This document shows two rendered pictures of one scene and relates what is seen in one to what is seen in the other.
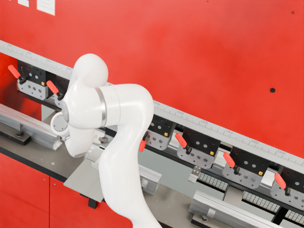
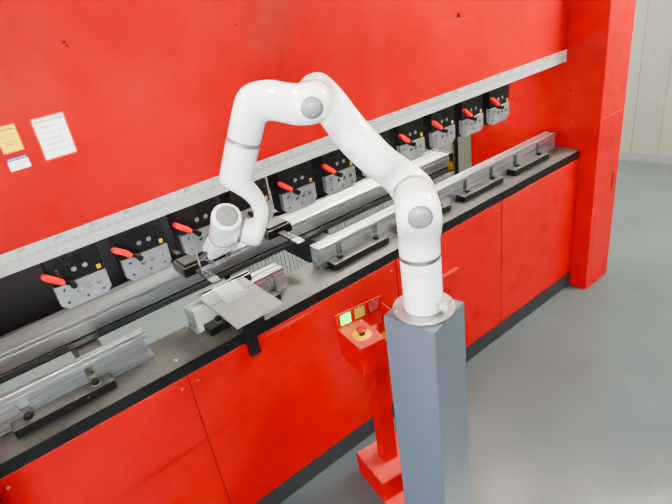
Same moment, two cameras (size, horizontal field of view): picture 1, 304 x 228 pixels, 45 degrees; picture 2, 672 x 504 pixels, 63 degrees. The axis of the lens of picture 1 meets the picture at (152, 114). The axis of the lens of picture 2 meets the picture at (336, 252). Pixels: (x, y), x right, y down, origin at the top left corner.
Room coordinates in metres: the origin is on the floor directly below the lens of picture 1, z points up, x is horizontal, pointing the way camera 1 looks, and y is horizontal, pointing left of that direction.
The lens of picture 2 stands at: (-0.15, 1.21, 1.97)
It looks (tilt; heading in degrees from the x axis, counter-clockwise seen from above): 28 degrees down; 309
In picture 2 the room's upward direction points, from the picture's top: 9 degrees counter-clockwise
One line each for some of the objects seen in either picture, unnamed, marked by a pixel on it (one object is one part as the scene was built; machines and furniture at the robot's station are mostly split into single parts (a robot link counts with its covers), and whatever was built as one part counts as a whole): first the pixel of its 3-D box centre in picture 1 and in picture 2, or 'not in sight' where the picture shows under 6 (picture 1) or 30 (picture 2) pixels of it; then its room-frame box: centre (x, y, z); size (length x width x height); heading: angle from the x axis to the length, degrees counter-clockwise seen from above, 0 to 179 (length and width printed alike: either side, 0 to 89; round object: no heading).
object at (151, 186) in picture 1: (121, 168); (237, 296); (1.26, 0.09, 0.92); 0.39 x 0.06 x 0.10; 74
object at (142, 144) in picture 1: (143, 141); not in sight; (1.17, 0.01, 1.20); 0.04 x 0.02 x 0.10; 164
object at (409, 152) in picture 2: not in sight; (405, 139); (1.01, -0.80, 1.26); 0.15 x 0.09 x 0.17; 74
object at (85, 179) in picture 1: (97, 173); (240, 301); (1.13, 0.18, 1.00); 0.26 x 0.18 x 0.01; 164
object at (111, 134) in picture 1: (116, 132); (211, 254); (1.28, 0.14, 1.13); 0.10 x 0.02 x 0.10; 74
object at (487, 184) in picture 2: not in sight; (480, 188); (0.84, -1.20, 0.89); 0.30 x 0.05 x 0.03; 74
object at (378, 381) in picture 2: not in sight; (381, 407); (0.82, -0.12, 0.39); 0.06 x 0.06 x 0.54; 66
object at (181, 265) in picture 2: not in sight; (200, 268); (1.43, 0.09, 1.01); 0.26 x 0.12 x 0.05; 164
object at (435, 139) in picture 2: not in sight; (436, 126); (0.96, -0.99, 1.26); 0.15 x 0.09 x 0.17; 74
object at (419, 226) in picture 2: not in sight; (418, 224); (0.52, 0.00, 1.30); 0.19 x 0.12 x 0.24; 123
